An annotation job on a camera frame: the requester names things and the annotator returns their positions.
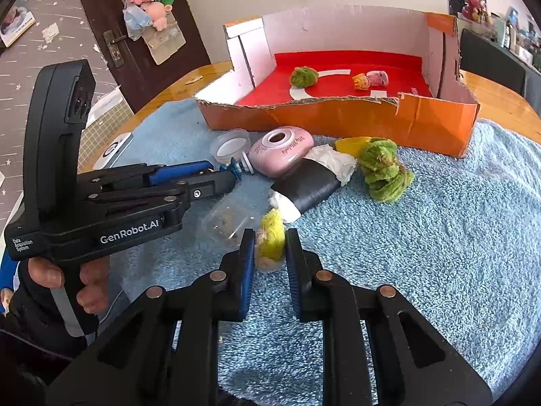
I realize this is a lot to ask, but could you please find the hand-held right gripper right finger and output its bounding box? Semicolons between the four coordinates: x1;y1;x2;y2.
285;228;493;406

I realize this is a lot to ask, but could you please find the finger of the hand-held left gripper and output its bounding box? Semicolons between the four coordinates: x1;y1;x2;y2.
87;173;237;216
77;160;214;192

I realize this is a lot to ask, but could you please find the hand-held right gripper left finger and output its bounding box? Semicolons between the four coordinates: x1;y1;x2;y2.
46;228;256;406

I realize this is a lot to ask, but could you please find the blue and white small toy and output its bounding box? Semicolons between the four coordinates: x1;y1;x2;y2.
228;157;255;179

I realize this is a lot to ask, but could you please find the clear plastic jar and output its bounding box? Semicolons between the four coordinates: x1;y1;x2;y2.
203;202;257;247

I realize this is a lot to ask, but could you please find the yellow fluffy toy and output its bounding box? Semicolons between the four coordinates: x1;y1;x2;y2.
257;209;285;273

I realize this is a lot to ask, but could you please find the clear plastic lid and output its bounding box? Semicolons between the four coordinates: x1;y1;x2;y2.
210;130;251;165

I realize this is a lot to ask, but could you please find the large green fluffy toy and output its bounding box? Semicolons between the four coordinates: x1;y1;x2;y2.
358;137;415;203

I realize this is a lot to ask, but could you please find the orange cardboard box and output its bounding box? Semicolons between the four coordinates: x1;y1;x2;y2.
195;4;480;158

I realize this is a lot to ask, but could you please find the yellow plastic cap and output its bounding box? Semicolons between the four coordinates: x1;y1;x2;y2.
335;136;373;153

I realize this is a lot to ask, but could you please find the person's left hand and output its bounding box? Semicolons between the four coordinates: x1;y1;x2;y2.
27;257;111;314

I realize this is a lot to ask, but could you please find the white tiled ledge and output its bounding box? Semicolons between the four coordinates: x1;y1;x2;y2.
76;88;136;175

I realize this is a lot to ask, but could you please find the white round device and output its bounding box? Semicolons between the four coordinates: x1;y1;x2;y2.
92;132;133;170

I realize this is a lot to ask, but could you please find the pink oval case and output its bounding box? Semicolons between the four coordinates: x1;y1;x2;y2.
248;126;315;177

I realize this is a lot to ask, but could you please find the black roll with white tissue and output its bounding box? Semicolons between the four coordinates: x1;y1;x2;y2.
268;144;358;223

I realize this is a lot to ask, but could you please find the dark brown door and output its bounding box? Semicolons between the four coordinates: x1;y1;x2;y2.
71;0;212;115

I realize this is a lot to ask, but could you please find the clear plastic pouch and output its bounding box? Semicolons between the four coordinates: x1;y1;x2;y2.
141;13;187;65

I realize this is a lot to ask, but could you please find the blue terry towel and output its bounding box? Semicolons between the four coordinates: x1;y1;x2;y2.
95;99;541;398

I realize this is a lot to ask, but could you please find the book with photo cover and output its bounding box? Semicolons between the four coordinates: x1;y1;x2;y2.
0;4;37;48

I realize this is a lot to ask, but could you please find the small green fluffy ball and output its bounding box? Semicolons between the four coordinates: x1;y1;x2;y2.
289;66;319;90

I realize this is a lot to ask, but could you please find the blue face mask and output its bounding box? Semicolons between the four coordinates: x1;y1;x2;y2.
123;4;152;41

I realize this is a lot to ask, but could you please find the pink rabbit plush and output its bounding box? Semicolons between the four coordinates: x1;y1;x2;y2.
462;0;488;23

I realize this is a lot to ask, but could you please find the row of bottles and boxes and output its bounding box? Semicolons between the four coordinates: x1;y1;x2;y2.
486;6;541;72

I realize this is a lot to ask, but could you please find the metal door handle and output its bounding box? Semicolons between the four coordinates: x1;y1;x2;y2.
103;29;127;68

